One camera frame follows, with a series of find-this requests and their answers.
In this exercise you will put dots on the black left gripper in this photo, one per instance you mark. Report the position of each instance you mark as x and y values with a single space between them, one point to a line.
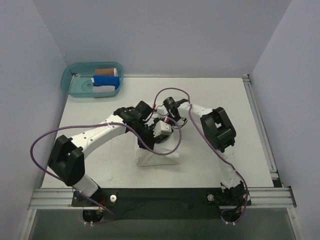
148 137

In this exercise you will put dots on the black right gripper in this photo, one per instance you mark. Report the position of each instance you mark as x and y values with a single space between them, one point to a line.
171 115

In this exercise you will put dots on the white terry towel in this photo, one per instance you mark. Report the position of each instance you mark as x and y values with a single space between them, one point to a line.
145 158

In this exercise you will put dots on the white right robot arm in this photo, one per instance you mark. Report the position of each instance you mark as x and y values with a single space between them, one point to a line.
218 132

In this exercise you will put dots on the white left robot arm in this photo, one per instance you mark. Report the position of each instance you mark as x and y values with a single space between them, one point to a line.
67 158

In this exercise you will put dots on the white rolled towel in bin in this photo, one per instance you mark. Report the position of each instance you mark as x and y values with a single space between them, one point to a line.
103 88

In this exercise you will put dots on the blue rolled towel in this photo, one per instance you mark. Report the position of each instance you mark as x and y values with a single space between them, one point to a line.
104 80

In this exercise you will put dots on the brown rolled towel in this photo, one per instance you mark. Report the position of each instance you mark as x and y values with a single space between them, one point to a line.
112 71

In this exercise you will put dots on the teal plastic bin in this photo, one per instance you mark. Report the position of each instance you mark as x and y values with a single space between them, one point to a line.
77 79

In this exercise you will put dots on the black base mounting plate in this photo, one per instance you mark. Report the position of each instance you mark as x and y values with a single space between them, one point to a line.
162 204

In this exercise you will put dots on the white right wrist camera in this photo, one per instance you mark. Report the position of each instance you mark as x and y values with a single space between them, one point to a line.
161 111

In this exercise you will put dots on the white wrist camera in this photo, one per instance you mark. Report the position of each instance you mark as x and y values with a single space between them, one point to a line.
162 129
161 111

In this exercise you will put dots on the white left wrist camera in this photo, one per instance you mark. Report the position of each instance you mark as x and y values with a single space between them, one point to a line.
162 129

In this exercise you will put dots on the aluminium front rail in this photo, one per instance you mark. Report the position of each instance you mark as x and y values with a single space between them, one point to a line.
67 198

